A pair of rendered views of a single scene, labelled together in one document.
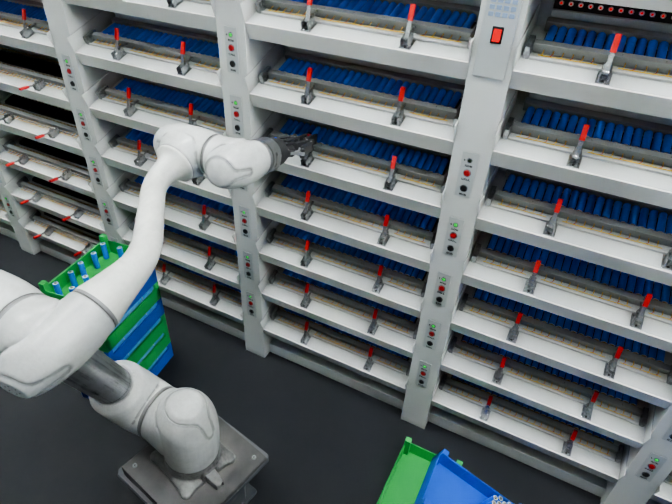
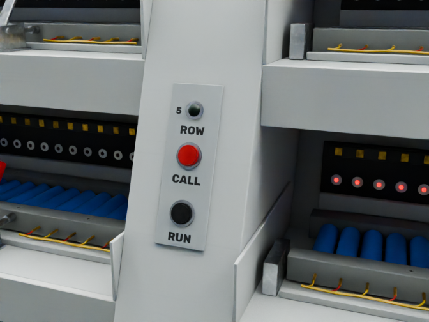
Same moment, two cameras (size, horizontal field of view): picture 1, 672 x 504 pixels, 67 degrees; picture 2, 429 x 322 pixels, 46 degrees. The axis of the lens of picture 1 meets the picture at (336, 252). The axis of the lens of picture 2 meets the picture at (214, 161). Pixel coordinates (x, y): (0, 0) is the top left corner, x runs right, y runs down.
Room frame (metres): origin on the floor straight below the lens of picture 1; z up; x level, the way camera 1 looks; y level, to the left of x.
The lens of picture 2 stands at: (0.78, -0.29, 1.03)
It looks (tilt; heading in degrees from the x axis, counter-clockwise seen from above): 1 degrees up; 353
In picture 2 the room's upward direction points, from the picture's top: 7 degrees clockwise
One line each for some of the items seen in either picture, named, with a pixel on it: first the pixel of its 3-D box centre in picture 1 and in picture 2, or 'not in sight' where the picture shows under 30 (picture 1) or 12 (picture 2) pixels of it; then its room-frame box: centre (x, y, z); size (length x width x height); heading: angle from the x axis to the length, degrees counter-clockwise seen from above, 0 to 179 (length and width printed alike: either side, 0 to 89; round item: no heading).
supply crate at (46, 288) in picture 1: (99, 272); not in sight; (1.31, 0.79, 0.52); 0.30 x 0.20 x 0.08; 163
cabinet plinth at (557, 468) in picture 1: (342, 362); not in sight; (1.41, -0.05, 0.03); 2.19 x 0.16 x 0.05; 65
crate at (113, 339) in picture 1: (110, 308); not in sight; (1.31, 0.79, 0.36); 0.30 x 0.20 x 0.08; 163
